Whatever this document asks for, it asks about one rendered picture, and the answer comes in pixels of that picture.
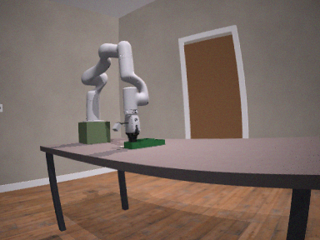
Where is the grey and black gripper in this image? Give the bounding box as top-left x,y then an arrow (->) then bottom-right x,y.
124,115 -> 140,143

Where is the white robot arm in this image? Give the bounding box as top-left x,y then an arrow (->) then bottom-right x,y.
82,41 -> 149,122

